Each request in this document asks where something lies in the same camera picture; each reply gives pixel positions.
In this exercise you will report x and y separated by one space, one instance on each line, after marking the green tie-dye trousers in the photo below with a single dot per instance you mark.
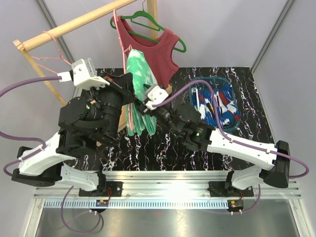
136 123

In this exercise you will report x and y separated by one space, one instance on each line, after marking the wooden clothes rack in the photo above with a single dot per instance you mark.
87 35

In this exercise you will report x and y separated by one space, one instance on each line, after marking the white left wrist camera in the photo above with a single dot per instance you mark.
83 75

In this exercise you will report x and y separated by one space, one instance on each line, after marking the green plastic hanger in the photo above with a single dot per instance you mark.
149 11

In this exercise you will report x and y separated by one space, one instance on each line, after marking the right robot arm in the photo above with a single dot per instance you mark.
269 163

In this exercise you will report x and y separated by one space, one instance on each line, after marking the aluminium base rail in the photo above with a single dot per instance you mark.
161 190

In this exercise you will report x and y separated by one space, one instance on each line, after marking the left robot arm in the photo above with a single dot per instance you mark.
83 123

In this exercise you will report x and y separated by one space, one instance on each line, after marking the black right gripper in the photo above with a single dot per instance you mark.
144 110

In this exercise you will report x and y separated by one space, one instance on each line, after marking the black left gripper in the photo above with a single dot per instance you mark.
121 85

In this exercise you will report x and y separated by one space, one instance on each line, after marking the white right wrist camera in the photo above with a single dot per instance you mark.
154 95

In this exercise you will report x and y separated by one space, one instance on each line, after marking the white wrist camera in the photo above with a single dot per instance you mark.
154 95
83 75

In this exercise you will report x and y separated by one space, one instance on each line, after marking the blue patterned trousers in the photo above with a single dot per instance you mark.
228 112

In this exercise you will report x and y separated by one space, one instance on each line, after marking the teal transparent plastic bin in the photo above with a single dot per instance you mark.
215 83

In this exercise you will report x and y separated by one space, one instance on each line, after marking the pink wire hanger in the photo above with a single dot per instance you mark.
130 113
50 58

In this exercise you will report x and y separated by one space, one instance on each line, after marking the maroon tank top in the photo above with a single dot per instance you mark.
158 55

